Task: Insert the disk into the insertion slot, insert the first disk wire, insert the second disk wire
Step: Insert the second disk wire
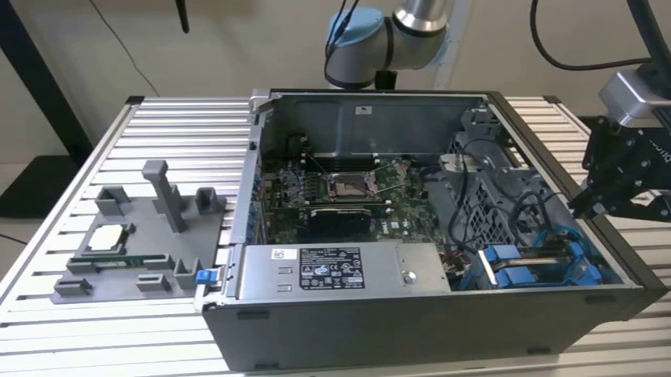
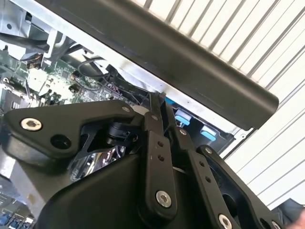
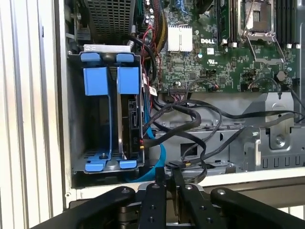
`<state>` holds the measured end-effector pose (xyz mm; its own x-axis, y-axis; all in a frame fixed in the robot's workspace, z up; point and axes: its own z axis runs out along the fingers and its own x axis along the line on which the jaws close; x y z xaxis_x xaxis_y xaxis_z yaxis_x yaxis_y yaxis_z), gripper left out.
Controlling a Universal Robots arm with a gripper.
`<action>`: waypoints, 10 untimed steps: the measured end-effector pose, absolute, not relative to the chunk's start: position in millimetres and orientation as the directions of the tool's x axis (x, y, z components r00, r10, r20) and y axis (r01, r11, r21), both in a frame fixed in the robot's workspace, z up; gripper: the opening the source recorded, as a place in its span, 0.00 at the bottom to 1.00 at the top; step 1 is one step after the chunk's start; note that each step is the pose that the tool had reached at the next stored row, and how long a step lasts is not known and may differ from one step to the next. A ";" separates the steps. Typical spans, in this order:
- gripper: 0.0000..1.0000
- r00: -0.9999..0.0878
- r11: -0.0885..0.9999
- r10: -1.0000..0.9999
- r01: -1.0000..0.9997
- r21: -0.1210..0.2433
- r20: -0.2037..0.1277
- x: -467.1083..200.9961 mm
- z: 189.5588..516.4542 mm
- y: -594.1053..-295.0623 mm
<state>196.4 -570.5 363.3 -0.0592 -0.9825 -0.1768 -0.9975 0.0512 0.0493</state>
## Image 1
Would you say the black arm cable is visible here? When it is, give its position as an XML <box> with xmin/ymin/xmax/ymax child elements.
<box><xmin>323</xmin><ymin>0</ymin><xmax>364</xmax><ymax>60</ymax></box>

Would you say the thin black wall cable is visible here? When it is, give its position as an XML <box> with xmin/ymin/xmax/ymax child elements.
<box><xmin>85</xmin><ymin>0</ymin><xmax>163</xmax><ymax>97</ymax></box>

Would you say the short black wire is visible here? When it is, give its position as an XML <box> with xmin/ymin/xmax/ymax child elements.
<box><xmin>512</xmin><ymin>191</ymin><xmax>559</xmax><ymax>237</ymax></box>

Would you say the black hanging rod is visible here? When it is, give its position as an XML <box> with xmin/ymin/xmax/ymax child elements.
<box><xmin>171</xmin><ymin>0</ymin><xmax>191</xmax><ymax>35</ymax></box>

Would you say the CPU socket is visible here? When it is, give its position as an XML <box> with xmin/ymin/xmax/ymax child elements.
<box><xmin>323</xmin><ymin>171</ymin><xmax>380</xmax><ymax>200</ymax></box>

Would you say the silver CPU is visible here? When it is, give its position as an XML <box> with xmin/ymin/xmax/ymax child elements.
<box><xmin>87</xmin><ymin>225</ymin><xmax>131</xmax><ymax>251</ymax></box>

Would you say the black graphics card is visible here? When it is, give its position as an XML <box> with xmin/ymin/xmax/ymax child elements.
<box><xmin>305</xmin><ymin>207</ymin><xmax>375</xmax><ymax>237</ymax></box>

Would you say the red yellow power wire bundle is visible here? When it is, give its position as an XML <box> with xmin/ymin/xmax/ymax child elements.
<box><xmin>439</xmin><ymin>243</ymin><xmax>476</xmax><ymax>280</ymax></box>

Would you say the green Dell motherboard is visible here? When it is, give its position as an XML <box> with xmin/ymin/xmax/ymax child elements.
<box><xmin>257</xmin><ymin>154</ymin><xmax>448</xmax><ymax>253</ymax></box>

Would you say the silver power supply unit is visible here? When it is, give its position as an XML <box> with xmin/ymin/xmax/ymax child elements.
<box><xmin>233</xmin><ymin>242</ymin><xmax>454</xmax><ymax>302</ymax></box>

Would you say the black floor object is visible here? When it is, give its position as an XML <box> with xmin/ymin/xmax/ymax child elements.
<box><xmin>0</xmin><ymin>154</ymin><xmax>81</xmax><ymax>219</ymax></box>

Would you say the black upright post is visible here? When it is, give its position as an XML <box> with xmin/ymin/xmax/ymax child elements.
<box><xmin>0</xmin><ymin>0</ymin><xmax>95</xmax><ymax>166</ymax></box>

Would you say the long black wire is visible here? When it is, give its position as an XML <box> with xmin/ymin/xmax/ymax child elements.
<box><xmin>448</xmin><ymin>138</ymin><xmax>511</xmax><ymax>247</ymax></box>

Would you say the green RAM stick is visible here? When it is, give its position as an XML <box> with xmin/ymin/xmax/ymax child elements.
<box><xmin>76</xmin><ymin>254</ymin><xmax>169</xmax><ymax>269</ymax></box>

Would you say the thick black hanging cable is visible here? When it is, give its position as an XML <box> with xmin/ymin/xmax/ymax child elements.
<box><xmin>528</xmin><ymin>0</ymin><xmax>654</xmax><ymax>71</ymax></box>

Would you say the grey parts rack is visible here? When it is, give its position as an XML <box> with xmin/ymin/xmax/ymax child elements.
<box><xmin>51</xmin><ymin>159</ymin><xmax>231</xmax><ymax>306</ymax></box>

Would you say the metal disk bay cage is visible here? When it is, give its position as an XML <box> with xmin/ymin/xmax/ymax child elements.
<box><xmin>423</xmin><ymin>130</ymin><xmax>574</xmax><ymax>253</ymax></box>

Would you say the black RAM slot bank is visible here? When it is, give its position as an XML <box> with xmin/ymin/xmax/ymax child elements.
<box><xmin>307</xmin><ymin>198</ymin><xmax>393</xmax><ymax>208</ymax></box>
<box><xmin>301</xmin><ymin>153</ymin><xmax>380</xmax><ymax>165</ymax></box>

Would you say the black open PC case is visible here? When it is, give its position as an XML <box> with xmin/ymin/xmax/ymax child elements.
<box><xmin>201</xmin><ymin>88</ymin><xmax>671</xmax><ymax>372</ymax></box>

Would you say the blue disk wire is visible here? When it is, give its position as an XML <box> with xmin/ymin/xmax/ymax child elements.
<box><xmin>535</xmin><ymin>225</ymin><xmax>586</xmax><ymax>257</ymax></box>

